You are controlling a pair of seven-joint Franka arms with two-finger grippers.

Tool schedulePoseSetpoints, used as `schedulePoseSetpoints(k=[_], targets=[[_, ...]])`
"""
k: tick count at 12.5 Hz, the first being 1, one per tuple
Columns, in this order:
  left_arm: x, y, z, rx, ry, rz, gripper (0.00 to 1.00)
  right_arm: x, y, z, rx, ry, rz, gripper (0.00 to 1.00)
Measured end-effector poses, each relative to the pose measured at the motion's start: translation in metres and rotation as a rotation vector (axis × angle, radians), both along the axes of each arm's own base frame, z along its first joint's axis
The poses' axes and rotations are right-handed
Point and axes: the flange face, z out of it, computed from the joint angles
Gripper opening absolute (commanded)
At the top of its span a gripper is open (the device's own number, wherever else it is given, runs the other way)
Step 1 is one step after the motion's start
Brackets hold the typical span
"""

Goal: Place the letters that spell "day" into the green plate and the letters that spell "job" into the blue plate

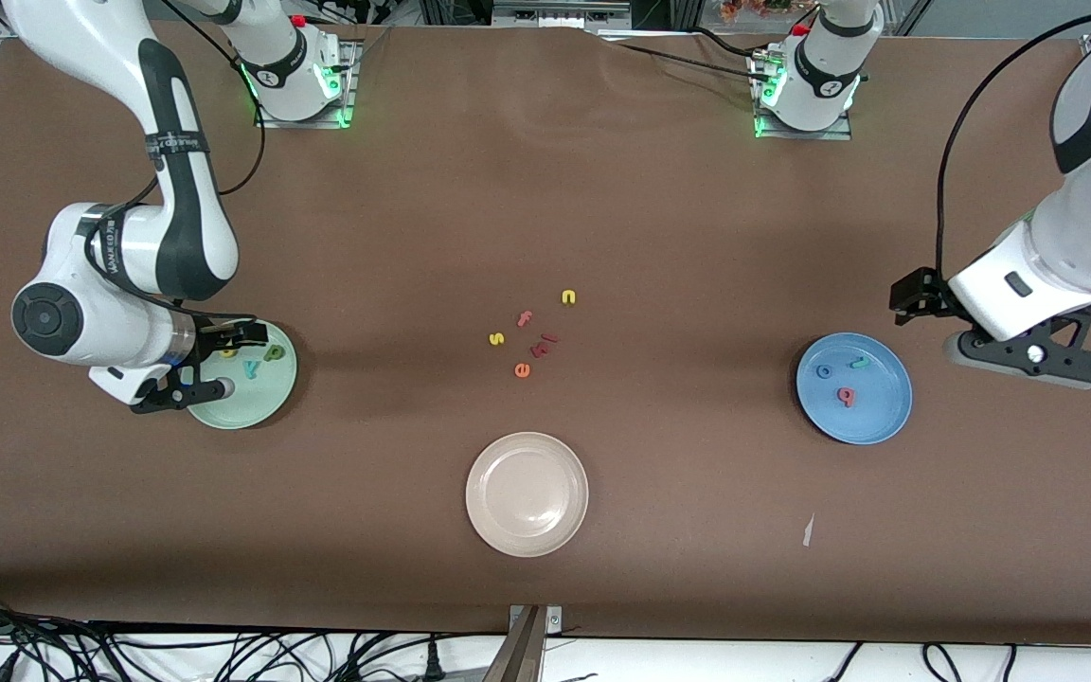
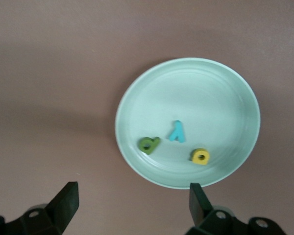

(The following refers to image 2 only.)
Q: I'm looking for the teal foam letter y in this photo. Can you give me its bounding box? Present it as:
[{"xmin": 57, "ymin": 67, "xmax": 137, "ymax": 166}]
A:
[{"xmin": 167, "ymin": 119, "xmax": 187, "ymax": 144}]

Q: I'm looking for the yellow foam letter d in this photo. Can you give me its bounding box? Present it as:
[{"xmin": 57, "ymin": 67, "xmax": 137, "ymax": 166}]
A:
[{"xmin": 190, "ymin": 147, "xmax": 210, "ymax": 165}]

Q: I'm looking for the brown table cover sheet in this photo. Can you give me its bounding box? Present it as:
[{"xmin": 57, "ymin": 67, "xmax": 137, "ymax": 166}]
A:
[{"xmin": 0, "ymin": 0, "xmax": 294, "ymax": 235}]

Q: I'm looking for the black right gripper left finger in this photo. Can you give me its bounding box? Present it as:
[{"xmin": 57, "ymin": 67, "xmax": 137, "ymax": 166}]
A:
[{"xmin": 0, "ymin": 181, "xmax": 80, "ymax": 235}]

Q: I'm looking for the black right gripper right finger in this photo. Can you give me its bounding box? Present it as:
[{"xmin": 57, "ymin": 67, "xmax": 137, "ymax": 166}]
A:
[{"xmin": 185, "ymin": 182, "xmax": 288, "ymax": 235}]

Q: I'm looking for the green foam letter g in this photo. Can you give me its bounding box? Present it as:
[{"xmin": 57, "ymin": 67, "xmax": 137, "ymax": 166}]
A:
[{"xmin": 139, "ymin": 136, "xmax": 161, "ymax": 155}]

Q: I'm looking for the mint green plate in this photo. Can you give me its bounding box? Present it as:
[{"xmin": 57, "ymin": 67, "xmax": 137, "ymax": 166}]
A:
[{"xmin": 114, "ymin": 57, "xmax": 261, "ymax": 190}]

